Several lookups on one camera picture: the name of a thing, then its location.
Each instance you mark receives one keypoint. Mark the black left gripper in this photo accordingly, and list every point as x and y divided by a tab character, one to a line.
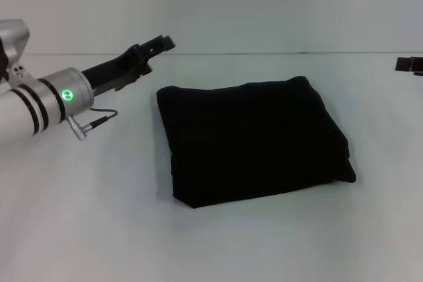
115	70

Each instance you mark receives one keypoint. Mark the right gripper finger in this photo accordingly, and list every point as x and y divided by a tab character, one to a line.
409	65

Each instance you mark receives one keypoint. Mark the black shirt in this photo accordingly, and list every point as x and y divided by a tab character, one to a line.
251	143

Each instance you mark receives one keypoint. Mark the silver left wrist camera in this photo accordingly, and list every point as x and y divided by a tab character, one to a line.
13	44

